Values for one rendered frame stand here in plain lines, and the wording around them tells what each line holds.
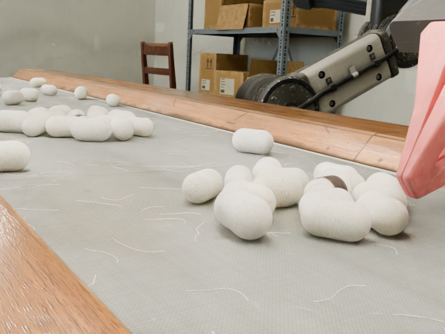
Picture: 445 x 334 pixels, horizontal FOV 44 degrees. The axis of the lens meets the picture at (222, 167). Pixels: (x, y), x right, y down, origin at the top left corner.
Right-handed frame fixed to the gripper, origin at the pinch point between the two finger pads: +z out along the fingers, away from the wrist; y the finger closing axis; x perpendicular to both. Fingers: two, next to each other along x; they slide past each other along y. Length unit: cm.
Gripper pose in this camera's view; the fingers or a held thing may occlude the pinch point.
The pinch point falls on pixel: (416, 174)
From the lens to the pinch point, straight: 25.6
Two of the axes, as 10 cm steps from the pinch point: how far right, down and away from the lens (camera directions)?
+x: 5.1, 6.9, 5.2
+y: 5.7, 1.8, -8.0
